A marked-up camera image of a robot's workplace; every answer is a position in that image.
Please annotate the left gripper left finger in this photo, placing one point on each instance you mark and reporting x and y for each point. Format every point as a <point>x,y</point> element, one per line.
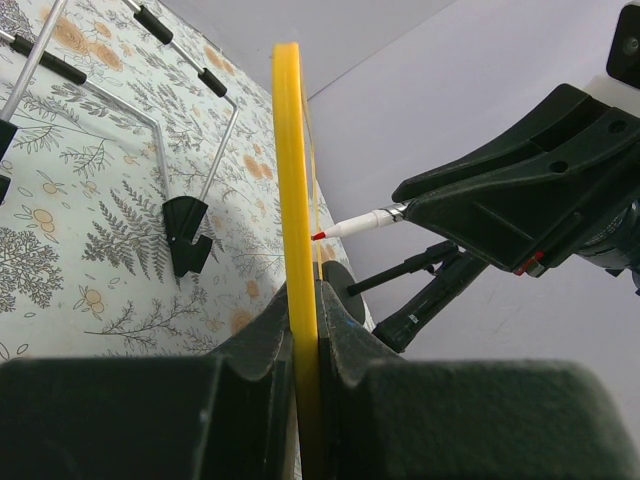
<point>252,431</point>

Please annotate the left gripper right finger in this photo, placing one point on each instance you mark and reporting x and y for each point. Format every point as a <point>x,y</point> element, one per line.
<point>348,353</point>

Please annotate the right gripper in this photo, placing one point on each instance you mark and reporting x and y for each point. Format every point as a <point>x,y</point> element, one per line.
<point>562,181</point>

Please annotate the yellow framed whiteboard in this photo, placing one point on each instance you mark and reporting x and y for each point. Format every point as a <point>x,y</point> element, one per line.
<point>289,136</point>

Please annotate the red whiteboard marker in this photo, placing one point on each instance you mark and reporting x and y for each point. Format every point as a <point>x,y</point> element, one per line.
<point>374,219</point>

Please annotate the black toy gun orange tip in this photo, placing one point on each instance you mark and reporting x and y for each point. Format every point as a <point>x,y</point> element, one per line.
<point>453,272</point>

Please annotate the floral table mat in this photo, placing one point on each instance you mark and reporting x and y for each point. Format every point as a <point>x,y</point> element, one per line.
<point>143,214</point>

